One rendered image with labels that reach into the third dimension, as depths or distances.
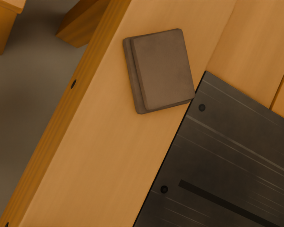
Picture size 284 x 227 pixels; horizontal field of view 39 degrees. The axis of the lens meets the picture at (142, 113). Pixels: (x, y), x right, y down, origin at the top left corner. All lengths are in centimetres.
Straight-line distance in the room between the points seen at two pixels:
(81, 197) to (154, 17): 25
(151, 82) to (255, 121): 19
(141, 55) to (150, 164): 15
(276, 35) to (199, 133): 21
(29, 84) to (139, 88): 92
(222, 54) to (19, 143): 94
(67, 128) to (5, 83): 90
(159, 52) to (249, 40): 18
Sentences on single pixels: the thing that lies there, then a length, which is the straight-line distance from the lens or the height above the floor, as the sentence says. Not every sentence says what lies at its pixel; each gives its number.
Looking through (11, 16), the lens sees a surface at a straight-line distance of 66.
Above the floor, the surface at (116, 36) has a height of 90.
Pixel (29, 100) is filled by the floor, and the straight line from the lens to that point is 139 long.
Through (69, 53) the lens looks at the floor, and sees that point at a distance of 142.
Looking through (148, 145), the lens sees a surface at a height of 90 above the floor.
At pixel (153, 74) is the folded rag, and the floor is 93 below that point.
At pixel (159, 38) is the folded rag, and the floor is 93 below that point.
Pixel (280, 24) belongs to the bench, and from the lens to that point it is 67.
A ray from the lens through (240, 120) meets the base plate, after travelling 60.
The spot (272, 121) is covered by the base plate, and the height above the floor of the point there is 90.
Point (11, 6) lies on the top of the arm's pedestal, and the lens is 56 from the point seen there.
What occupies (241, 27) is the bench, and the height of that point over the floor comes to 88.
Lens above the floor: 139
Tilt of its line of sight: 69 degrees down
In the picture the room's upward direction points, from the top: 99 degrees clockwise
